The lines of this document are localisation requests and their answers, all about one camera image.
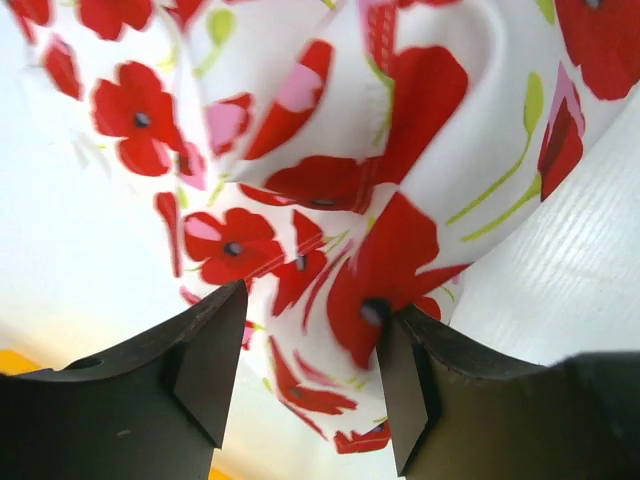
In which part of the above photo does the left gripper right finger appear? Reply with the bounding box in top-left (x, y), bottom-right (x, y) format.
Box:
top-left (377, 307), bottom-right (639, 479)

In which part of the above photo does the white red poppy skirt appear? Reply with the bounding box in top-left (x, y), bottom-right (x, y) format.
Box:
top-left (1, 1), bottom-right (639, 454)

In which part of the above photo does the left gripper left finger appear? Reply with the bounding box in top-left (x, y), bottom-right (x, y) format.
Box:
top-left (1, 281), bottom-right (248, 479)

